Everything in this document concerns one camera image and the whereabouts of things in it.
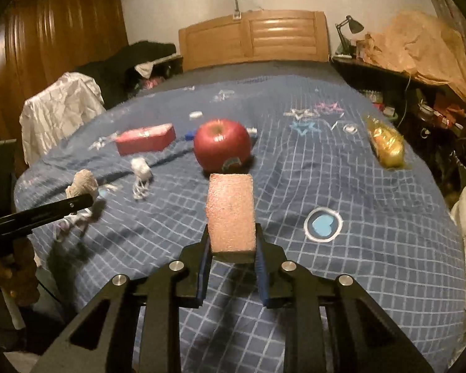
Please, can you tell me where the brown sponge block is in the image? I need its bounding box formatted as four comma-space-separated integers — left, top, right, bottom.
206, 173, 256, 264

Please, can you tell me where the person left hand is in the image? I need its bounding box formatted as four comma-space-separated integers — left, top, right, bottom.
0, 237, 40, 307

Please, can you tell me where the rolled beige sock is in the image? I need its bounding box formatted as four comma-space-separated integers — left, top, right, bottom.
65, 169, 98, 200

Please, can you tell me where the white crumpled plastic bag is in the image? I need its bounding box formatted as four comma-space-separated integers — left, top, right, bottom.
19, 72, 105, 165

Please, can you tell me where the crumpled white face mask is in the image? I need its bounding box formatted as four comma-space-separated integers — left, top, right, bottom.
131, 157, 153, 200

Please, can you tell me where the blue grid star bedspread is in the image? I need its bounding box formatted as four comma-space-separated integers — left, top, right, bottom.
15, 76, 465, 372

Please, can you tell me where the red rectangular box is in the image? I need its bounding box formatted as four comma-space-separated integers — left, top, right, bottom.
115, 123, 176, 156

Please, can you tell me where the yellow snack bag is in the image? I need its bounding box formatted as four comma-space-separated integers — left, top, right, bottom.
363, 115, 407, 169

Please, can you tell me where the black clothes pile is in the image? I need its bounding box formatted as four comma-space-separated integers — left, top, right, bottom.
75, 40, 176, 110

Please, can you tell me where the red apple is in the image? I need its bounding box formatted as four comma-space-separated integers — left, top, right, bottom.
194, 119, 252, 173

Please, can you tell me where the wooden wardrobe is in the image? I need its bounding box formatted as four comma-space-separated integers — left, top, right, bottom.
0, 0, 130, 175

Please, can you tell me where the small white cap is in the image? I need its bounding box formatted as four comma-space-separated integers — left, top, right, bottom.
189, 111, 203, 120

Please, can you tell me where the dark cluttered desk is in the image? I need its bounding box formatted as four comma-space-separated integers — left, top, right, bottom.
330, 54, 466, 156

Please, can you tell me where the crumpled brown paper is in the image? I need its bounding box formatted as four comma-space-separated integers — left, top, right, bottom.
359, 11, 466, 102

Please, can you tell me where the wooden headboard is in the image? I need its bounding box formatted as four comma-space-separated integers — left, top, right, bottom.
178, 10, 330, 71

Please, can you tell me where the black desk lamp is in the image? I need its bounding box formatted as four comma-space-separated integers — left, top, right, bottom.
335, 15, 364, 58

